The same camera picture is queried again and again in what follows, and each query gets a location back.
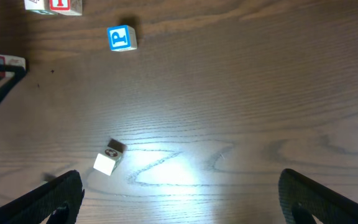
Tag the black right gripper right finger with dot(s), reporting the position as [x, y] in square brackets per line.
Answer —
[304, 200]

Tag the blue number 2 block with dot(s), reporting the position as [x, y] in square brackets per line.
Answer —
[44, 182]

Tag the red letter I block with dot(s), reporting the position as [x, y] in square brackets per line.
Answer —
[67, 7]

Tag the blue letter P block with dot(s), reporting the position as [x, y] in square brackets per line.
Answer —
[122, 38]

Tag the green number 4 block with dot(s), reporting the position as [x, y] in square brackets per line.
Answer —
[38, 6]

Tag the red letter A block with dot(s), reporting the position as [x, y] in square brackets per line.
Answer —
[11, 60]

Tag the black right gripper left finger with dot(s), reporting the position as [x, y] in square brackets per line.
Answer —
[57, 201]

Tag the plain wooden ball block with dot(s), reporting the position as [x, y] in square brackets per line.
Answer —
[107, 160]

